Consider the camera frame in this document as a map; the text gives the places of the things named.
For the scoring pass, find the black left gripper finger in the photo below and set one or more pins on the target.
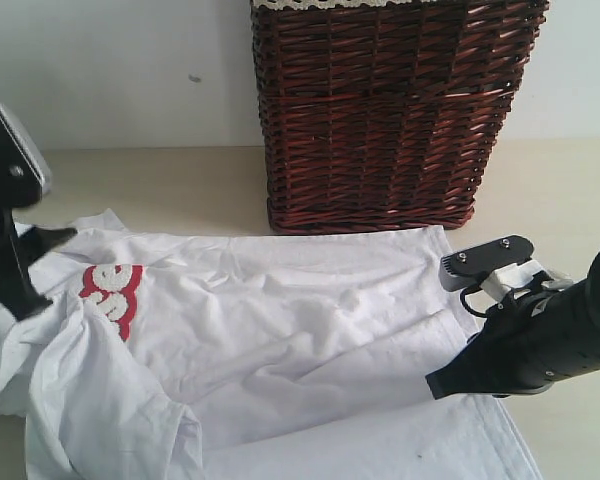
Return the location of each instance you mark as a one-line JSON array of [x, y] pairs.
[[37, 242], [17, 293]]

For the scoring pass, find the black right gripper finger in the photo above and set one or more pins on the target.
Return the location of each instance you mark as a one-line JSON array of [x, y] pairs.
[[469, 372]]

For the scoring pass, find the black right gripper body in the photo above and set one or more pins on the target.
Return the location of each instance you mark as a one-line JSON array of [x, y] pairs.
[[517, 373]]

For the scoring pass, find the white t-shirt with red logo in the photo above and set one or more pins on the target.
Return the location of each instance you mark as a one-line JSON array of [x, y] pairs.
[[173, 357]]

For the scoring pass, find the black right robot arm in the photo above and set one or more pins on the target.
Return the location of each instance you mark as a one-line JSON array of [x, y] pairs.
[[541, 329]]

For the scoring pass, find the dark brown wicker basket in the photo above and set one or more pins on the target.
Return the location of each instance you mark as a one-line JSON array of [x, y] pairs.
[[385, 118]]

